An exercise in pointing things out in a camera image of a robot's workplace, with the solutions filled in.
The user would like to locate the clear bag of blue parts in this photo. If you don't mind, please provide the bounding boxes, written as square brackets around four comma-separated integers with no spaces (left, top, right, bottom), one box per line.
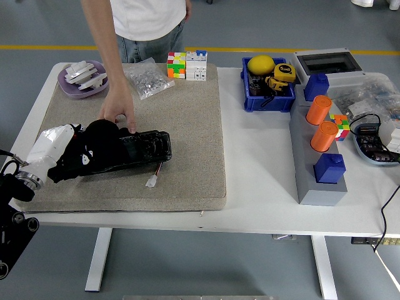
[359,73,400,126]

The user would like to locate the small colourful puzzle cube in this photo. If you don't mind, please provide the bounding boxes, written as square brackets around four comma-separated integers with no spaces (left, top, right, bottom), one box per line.
[329,114,350,142]

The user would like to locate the dark circuit boards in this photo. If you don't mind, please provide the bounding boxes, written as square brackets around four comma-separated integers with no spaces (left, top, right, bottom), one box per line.
[357,124,399,163]

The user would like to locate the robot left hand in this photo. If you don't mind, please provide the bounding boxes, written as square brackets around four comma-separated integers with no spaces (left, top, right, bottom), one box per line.
[21,122,86,181]

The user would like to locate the grey electrical enclosure box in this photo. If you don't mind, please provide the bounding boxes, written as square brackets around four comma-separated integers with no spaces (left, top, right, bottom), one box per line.
[289,47,366,88]

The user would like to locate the clear bag of metal parts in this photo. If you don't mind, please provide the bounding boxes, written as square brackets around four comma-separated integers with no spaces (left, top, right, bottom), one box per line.
[327,84,376,121]

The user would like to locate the red white wire with connector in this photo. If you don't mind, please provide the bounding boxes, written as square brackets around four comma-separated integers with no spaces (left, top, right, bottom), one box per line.
[146,161,165,188]

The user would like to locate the large colourful puzzle cube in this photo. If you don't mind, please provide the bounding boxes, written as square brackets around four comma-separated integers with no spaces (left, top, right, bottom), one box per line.
[166,51,188,79]

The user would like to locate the yellow black toy part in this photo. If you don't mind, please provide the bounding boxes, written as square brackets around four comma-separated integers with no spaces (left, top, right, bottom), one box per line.
[264,76,288,92]

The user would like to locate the black table control box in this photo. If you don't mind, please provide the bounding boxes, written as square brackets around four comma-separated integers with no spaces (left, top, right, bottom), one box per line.
[351,236,400,246]

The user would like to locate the yellow lemon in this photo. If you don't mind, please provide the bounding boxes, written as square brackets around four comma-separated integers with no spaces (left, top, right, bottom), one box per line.
[247,54,276,75]

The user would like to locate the black display panel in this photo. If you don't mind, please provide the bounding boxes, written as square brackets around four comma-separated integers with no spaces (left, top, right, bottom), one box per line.
[77,129,173,179]

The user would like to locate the grey-brown mat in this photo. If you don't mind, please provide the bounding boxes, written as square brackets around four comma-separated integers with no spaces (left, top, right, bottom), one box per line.
[14,62,228,214]

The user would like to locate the white table leg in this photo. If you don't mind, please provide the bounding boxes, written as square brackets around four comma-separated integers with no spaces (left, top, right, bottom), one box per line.
[311,234,338,300]
[84,227,113,293]

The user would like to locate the yellow black tape measure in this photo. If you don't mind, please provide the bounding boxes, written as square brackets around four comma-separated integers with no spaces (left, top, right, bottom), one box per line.
[273,62,297,84]

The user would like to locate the blue plastic block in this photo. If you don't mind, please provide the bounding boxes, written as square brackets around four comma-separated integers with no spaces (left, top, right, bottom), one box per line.
[304,73,330,103]
[314,152,347,184]

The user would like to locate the blue plastic bin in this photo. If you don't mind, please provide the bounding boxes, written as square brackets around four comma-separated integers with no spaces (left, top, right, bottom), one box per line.
[240,56,297,113]

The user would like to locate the grey peg base block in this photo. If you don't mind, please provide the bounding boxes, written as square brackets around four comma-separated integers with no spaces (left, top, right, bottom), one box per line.
[289,84,349,206]

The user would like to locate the person's right hand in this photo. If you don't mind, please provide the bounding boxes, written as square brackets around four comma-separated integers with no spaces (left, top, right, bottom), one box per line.
[97,83,138,134]

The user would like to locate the white translucent plastic piece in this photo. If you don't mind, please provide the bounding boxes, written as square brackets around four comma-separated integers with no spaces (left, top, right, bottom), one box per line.
[377,120,400,154]

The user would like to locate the black cable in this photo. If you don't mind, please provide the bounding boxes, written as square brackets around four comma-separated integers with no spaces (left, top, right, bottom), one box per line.
[371,184,400,254]
[349,113,383,138]

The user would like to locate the clear bag of screws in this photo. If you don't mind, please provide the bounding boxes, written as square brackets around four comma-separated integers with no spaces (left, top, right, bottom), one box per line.
[123,57,176,101]

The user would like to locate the purple plastic tray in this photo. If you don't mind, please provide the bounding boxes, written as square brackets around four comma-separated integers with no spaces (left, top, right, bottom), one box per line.
[57,59,109,100]

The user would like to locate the blue-grey plastic tray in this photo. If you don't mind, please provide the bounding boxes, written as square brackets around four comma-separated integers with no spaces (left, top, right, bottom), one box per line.
[352,122,400,168]

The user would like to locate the dark electronic part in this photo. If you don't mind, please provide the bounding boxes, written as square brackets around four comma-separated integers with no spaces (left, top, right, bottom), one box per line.
[249,74,266,96]

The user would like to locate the orange plastic cylinder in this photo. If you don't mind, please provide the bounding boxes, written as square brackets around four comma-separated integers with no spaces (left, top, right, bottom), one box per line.
[306,95,333,125]
[309,121,338,153]

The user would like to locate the white blue circuit breaker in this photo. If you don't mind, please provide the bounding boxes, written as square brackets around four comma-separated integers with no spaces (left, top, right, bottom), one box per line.
[186,49,209,82]

